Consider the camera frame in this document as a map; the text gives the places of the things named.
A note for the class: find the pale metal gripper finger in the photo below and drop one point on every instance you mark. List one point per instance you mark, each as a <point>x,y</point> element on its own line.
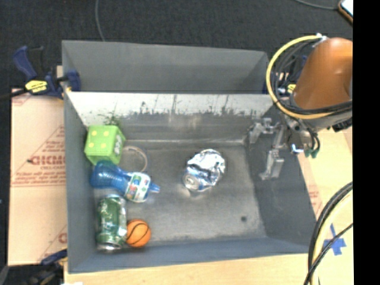
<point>261,129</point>
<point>274,162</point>

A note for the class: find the crushed silver and blue can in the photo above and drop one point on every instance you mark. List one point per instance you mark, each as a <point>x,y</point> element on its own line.
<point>205,169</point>

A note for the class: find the grey metal bin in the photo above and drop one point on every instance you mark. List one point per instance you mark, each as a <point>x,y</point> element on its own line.
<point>190,212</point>

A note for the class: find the small orange basketball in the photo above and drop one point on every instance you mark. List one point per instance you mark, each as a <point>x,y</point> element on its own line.
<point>138,233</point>

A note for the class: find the blue plastic bottle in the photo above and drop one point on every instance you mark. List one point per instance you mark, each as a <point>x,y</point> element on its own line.
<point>112,178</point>

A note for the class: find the green foam die yellow dots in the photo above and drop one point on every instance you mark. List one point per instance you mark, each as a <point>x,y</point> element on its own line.
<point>101,142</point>

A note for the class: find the crushed green can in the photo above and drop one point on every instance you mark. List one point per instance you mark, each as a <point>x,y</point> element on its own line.
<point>110,221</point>

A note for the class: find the brown cardboard board red print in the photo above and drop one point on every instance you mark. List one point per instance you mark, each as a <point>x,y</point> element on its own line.
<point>35,188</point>

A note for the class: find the black cylinder on white bracket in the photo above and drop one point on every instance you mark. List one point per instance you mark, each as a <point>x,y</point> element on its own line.
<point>341,126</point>

